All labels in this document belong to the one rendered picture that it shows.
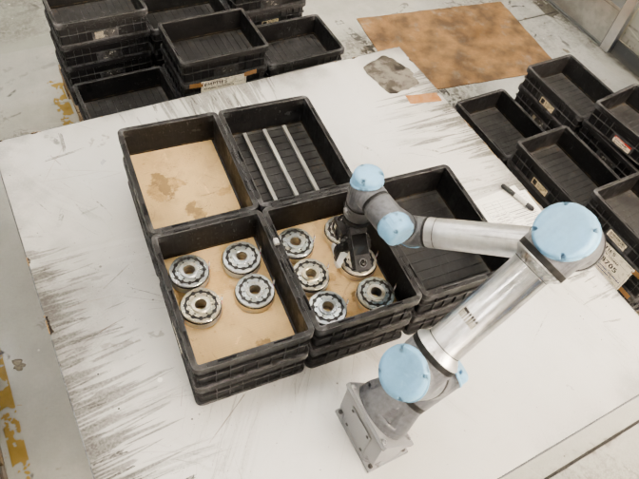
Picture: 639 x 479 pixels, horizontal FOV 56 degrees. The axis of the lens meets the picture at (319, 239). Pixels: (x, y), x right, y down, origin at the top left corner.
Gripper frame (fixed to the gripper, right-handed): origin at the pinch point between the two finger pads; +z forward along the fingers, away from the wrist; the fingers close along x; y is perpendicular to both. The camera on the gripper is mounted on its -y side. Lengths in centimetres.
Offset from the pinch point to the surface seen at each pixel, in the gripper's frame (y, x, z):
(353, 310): -12.7, 2.8, 2.0
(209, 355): -15.6, 41.9, 2.0
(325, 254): 6.2, 4.1, 2.0
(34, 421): 15, 99, 85
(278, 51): 154, -29, 47
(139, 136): 55, 47, -5
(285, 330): -13.7, 21.9, 2.0
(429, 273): -7.0, -22.7, 2.1
